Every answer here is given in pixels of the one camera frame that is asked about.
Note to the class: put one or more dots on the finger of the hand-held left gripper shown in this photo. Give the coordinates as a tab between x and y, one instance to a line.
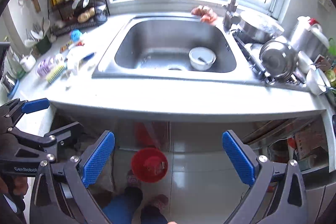
68	132
35	106

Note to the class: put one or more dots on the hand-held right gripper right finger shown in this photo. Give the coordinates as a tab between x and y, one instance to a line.
239	158

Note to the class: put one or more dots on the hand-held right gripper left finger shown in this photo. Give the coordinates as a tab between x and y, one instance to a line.
98	158

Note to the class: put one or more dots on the red plastic bin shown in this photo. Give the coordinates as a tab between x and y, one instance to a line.
139	163

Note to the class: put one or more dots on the white paper towel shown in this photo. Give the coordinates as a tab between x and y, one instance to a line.
73	62

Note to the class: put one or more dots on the yellow sauce packet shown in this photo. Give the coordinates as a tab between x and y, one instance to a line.
65	48

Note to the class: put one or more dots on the person's left hand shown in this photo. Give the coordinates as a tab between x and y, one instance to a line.
14	184

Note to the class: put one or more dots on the steel utensil with blue rim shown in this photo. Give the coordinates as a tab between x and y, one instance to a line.
10	85

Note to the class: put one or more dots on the steel cabinet door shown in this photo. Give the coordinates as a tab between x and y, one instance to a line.
126	134

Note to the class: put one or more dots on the green bristle scrub brush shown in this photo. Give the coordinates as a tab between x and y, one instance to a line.
56	73

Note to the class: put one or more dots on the purple striped sponge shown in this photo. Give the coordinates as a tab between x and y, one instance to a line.
44	66

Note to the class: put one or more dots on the beige cabinet door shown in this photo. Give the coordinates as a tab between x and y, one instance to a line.
204	136

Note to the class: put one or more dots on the pink patterned slipper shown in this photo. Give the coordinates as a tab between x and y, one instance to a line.
134	179
160	200

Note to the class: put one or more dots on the white lidded ceramic jar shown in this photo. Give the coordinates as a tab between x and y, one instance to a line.
27	62

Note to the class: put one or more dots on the blue trousers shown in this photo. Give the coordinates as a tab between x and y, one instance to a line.
118	211

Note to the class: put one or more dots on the open cabinet shelf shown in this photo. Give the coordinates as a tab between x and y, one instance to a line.
307	140

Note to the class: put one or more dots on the bundle of utensils in mug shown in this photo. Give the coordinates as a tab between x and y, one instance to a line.
35	32

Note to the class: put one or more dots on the light blue plastic scrubber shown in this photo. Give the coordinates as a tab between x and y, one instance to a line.
75	35

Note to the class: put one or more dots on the dish drain rack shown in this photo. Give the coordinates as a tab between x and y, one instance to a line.
250	56

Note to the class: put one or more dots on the yellow loofah sponge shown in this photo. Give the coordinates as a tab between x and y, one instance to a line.
86	14

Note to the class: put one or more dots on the white bowl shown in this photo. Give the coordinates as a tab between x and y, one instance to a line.
195	62

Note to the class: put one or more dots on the metal spoon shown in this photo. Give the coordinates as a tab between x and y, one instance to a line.
203	59

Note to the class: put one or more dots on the stainless steel bowl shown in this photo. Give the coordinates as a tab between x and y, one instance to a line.
278	58

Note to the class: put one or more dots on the stack of white bowls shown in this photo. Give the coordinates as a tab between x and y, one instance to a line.
313	79

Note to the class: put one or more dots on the stainless steel sink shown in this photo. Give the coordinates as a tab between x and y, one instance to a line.
157	40

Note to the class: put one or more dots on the stainless steel pot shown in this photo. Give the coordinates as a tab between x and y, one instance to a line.
257	27

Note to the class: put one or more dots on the white electric kettle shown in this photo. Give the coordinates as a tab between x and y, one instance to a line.
302	35

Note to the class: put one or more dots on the orange dish cloth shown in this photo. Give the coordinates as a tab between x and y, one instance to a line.
204	12

